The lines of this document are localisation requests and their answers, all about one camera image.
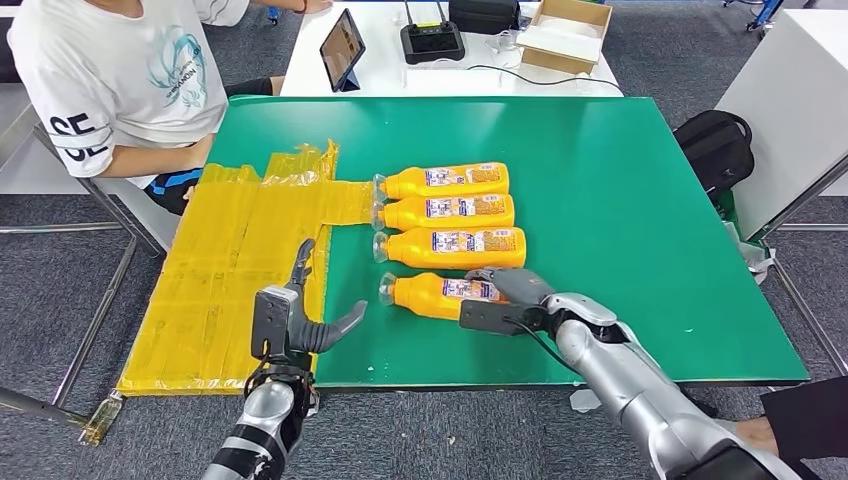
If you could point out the person's left hand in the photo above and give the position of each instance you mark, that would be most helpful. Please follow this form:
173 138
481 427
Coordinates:
314 5

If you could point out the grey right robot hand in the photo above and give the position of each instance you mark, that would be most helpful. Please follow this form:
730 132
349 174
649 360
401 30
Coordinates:
526 288

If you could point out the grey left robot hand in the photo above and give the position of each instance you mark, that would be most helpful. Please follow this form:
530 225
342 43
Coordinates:
301 331

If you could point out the orange detergent bottle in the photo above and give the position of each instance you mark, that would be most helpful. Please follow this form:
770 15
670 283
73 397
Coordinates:
411 216
404 187
424 298
464 260

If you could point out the blue metal leg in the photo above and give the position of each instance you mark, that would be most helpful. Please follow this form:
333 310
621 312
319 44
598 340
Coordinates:
273 14

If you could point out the black tablet on stand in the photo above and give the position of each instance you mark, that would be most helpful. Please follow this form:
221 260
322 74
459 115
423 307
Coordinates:
341 48

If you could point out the yellow taped cardboard mat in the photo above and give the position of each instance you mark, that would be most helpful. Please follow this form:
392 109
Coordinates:
218 265

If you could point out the white table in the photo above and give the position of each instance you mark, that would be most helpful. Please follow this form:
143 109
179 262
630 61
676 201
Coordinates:
397 81

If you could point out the black router with antennas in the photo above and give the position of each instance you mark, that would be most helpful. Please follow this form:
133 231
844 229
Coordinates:
432 42

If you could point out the white table foot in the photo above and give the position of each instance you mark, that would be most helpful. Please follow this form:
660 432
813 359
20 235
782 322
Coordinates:
586 401

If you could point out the black case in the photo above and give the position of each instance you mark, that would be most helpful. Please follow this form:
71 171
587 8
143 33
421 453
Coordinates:
484 14

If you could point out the crumpled clear tape strip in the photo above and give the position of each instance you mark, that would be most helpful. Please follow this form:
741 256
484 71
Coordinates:
100 420

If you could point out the person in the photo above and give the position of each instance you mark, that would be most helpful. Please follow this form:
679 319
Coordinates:
815 411
99 73

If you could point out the open cardboard box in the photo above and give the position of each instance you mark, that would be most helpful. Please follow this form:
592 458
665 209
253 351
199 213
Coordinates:
551 62

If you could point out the white plastic bag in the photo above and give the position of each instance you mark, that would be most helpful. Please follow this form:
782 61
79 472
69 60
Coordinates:
755 256

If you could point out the black backpack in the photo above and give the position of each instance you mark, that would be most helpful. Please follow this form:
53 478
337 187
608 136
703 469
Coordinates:
715 151

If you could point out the white foam sheet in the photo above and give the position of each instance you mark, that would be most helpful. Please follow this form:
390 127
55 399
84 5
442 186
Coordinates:
563 38

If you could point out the blue metal stand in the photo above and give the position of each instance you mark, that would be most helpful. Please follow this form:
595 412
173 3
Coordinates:
762 13

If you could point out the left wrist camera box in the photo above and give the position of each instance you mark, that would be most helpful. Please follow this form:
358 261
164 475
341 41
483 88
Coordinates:
268 324

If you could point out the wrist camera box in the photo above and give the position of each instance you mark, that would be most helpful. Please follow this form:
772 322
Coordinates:
490 318
268 324

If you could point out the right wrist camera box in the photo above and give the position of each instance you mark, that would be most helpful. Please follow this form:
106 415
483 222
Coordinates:
490 318

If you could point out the steel leg frame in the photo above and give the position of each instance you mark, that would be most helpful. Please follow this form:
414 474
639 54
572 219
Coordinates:
805 193

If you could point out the steel frame table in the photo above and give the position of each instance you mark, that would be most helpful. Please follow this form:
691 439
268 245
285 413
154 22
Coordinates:
13 132

